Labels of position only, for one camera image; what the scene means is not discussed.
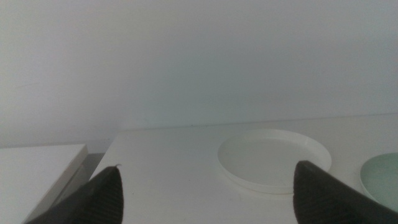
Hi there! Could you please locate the white shallow bowl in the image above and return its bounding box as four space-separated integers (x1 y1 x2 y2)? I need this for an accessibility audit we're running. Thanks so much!
216 128 333 195

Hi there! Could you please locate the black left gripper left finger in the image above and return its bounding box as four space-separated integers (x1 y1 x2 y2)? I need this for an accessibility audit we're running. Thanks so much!
24 164 125 224

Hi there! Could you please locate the white side table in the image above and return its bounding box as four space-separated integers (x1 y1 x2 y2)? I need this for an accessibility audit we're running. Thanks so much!
0 143 90 224

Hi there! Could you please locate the pale green shallow bowl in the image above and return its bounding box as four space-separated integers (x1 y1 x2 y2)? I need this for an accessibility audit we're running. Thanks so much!
359 152 398 213

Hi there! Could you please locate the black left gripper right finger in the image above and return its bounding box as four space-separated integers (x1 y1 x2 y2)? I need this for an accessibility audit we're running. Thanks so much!
292 160 398 224

